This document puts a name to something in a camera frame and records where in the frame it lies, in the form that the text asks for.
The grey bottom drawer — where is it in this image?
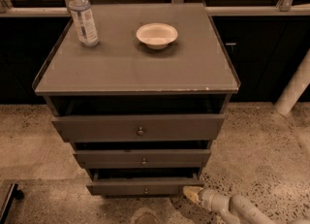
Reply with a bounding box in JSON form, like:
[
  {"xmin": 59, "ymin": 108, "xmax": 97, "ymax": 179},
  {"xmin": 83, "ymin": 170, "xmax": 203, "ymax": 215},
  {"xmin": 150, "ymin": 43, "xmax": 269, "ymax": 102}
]
[{"xmin": 86, "ymin": 168, "xmax": 204, "ymax": 197}]

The grey drawer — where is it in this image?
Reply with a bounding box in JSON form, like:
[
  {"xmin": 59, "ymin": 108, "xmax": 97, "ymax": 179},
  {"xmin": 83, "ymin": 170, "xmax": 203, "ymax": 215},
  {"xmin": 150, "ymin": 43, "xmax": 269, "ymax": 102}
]
[
  {"xmin": 52, "ymin": 114, "xmax": 224, "ymax": 143},
  {"xmin": 86, "ymin": 168, "xmax": 204, "ymax": 197},
  {"xmin": 74, "ymin": 149, "xmax": 210, "ymax": 169}
]

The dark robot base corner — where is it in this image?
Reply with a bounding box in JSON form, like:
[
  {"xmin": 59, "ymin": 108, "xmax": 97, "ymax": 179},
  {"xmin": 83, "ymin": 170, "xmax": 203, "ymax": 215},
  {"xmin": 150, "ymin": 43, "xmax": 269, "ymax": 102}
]
[{"xmin": 0, "ymin": 183, "xmax": 24, "ymax": 224}]

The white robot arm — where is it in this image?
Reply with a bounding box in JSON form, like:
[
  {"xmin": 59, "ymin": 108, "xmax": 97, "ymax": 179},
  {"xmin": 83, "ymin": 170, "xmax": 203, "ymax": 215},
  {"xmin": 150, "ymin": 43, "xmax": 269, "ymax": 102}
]
[{"xmin": 183, "ymin": 50, "xmax": 310, "ymax": 224}]

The grey middle drawer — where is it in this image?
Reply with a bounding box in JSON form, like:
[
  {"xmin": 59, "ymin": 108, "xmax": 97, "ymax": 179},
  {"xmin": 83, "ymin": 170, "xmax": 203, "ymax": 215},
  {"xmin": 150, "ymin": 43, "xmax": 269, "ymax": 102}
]
[{"xmin": 74, "ymin": 149, "xmax": 210, "ymax": 169}]

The grey drawer cabinet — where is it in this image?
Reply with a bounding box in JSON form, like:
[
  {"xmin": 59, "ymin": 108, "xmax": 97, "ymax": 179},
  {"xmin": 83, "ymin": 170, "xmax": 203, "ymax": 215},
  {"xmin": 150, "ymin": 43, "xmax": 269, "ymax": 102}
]
[{"xmin": 33, "ymin": 3, "xmax": 240, "ymax": 189}]

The grey top drawer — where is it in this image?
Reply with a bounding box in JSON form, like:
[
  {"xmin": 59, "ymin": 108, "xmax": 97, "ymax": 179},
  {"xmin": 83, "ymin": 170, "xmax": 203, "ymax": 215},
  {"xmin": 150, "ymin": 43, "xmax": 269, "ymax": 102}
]
[{"xmin": 52, "ymin": 114, "xmax": 224, "ymax": 143}]

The white paper bowl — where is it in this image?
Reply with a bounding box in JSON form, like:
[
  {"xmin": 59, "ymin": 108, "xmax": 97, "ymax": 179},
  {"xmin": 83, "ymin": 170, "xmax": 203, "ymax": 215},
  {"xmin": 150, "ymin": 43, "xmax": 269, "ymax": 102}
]
[{"xmin": 136, "ymin": 23, "xmax": 178, "ymax": 49}]

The clear plastic water bottle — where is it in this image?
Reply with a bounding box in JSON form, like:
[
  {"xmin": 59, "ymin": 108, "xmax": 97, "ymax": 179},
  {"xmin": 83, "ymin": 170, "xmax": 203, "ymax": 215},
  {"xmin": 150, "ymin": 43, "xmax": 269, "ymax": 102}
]
[{"xmin": 69, "ymin": 0, "xmax": 99, "ymax": 47}]

